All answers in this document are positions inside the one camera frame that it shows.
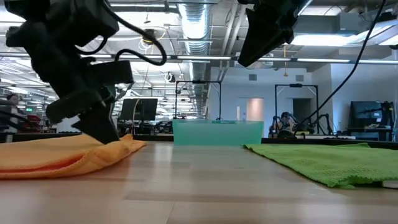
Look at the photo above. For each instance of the red background equipment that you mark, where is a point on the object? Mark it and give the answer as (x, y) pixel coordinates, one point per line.
(32, 119)

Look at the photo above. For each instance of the green microfiber towel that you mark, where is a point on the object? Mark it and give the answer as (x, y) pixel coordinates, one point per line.
(326, 161)

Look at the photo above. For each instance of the orange microfiber towel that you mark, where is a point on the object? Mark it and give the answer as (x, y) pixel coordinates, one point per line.
(46, 155)

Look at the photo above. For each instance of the black aluminium table frame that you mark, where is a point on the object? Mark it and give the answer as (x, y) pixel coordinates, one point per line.
(155, 137)

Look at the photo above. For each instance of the black ceiling-mounted device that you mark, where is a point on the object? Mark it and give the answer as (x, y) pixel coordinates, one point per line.
(149, 36)

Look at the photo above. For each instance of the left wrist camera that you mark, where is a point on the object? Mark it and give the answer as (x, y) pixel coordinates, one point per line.
(112, 72)

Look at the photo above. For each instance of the black background monitor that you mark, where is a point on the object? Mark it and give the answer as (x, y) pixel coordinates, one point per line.
(140, 109)
(365, 113)

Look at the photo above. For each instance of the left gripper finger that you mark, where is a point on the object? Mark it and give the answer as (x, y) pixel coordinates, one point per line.
(93, 127)
(107, 124)

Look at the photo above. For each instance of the teal translucent plastic basket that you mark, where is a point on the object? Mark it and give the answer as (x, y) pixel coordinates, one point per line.
(217, 132)

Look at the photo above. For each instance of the white pillar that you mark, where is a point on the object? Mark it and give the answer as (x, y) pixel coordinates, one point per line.
(65, 124)

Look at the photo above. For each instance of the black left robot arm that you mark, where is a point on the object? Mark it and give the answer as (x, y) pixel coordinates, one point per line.
(77, 21)

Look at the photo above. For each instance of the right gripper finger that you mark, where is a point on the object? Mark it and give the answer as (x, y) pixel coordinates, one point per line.
(270, 43)
(250, 37)

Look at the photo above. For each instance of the person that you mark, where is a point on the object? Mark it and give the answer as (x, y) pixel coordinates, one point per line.
(287, 123)
(13, 115)

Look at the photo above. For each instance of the black metal stand frame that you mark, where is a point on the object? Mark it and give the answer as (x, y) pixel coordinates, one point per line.
(295, 85)

